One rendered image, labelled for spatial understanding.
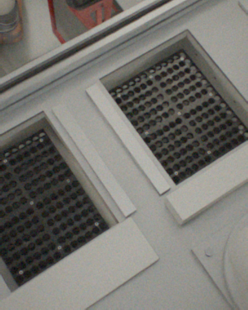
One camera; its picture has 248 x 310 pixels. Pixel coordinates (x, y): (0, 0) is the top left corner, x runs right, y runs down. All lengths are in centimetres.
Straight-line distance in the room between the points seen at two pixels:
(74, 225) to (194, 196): 21
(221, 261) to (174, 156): 23
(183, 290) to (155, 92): 39
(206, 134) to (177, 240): 22
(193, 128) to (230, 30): 20
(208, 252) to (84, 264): 19
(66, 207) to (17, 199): 8
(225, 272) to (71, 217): 27
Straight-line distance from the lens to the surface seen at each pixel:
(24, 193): 99
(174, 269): 91
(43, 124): 110
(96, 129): 98
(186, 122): 104
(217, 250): 92
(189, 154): 102
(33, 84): 97
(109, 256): 90
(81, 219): 97
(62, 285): 89
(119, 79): 114
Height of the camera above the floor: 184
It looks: 68 degrees down
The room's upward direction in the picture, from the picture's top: 5 degrees clockwise
